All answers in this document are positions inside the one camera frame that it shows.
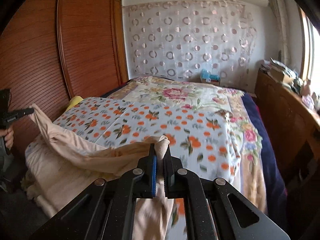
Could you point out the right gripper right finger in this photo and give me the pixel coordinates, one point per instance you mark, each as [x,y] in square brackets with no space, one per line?
[172,186]

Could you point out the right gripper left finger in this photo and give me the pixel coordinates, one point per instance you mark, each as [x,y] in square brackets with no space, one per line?
[147,182]

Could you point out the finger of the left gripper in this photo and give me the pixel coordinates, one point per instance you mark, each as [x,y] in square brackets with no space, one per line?
[17,114]

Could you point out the beige cloth garment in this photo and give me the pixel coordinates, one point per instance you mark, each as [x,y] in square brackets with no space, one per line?
[62,164]

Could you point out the left hand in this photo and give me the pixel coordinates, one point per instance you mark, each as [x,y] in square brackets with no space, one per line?
[8,135]

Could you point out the orange print bed sheet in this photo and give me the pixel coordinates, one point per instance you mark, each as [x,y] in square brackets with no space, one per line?
[160,134]

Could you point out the yellow pillow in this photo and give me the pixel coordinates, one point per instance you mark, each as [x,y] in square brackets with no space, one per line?
[74,101]

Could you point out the wooden louvered wardrobe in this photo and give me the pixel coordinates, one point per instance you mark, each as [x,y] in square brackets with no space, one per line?
[53,50]

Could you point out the floral quilt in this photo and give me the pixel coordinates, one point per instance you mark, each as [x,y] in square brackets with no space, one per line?
[198,95]

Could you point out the dark blue blanket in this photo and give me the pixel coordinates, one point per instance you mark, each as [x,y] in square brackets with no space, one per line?
[276,193]

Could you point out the blue tissue box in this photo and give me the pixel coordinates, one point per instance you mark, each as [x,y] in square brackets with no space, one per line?
[207,77]

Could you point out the wooden side cabinet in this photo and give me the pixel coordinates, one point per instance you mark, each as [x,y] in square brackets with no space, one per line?
[293,129]

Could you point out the circle pattern sheer curtain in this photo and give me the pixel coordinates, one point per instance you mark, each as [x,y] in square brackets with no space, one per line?
[181,39]

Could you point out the stack of papers and box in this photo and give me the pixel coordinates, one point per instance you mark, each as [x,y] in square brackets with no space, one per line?
[282,74]

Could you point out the side window curtain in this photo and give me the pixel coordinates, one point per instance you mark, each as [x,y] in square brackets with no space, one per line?
[280,12]

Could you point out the window with wooden frame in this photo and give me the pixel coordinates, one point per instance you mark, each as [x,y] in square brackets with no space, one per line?
[310,65]

